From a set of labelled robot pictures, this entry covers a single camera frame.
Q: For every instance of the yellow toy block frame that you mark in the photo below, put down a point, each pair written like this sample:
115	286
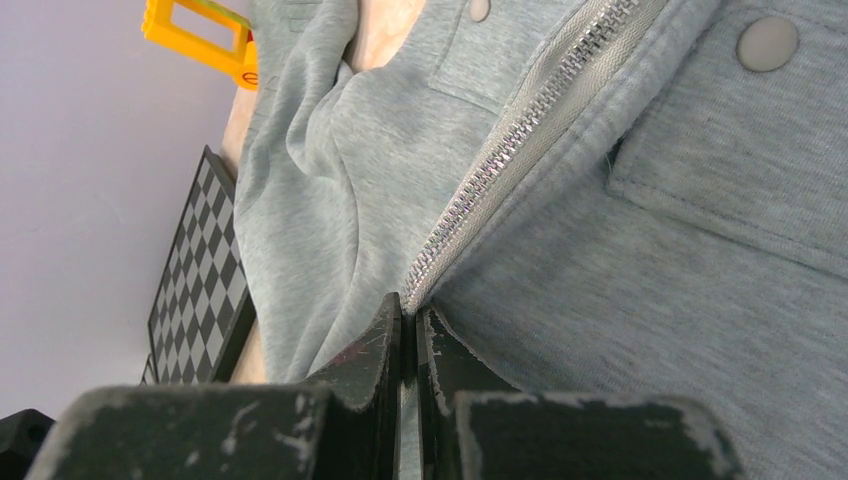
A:
239	60

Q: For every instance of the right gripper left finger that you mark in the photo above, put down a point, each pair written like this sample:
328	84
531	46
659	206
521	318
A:
339	423

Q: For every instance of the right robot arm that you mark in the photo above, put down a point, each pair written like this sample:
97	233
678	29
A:
20	440

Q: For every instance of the black white checkerboard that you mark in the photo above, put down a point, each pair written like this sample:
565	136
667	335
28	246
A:
202	311

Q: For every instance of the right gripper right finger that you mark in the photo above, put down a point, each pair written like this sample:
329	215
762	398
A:
475	425

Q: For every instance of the grey zip-up jacket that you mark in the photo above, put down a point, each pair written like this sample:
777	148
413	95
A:
599	196

